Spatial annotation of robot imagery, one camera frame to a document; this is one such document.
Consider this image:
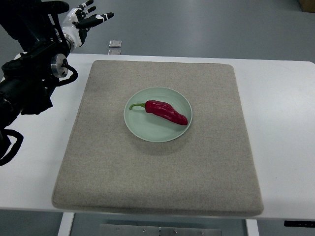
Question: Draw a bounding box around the white table leg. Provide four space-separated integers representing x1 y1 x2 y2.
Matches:
57 212 75 236
245 219 259 236

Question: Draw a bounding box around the white table leg left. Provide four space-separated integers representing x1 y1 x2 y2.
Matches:
57 212 75 236

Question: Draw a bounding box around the floor socket plate upper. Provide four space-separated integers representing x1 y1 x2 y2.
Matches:
108 39 122 48

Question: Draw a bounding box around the light green plate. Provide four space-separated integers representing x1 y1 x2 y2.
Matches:
124 87 192 143

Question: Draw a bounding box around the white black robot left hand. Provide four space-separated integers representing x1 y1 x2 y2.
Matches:
62 0 114 52

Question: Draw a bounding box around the black table control panel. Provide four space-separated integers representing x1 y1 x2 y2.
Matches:
283 220 315 228

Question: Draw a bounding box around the floor socket plate lower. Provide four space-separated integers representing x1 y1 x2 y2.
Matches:
108 49 121 55

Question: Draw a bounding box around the floor socket plate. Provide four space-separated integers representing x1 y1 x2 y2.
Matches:
108 39 122 48
108 49 121 55

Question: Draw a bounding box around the red chili pepper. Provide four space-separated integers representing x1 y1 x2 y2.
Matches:
129 100 188 126

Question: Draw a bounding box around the beige felt mat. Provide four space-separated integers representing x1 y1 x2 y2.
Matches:
52 60 264 216

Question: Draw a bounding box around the cardboard box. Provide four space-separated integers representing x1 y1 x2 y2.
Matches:
298 0 315 13

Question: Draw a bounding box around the metal crossbar under table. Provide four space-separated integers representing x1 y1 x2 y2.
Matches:
98 224 222 236

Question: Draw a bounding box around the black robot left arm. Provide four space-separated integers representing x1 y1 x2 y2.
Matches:
0 0 78 165

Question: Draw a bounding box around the white table leg right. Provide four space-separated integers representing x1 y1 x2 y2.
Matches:
245 219 259 236

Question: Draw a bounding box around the person in dark clothes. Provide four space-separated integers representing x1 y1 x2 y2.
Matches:
0 0 54 52

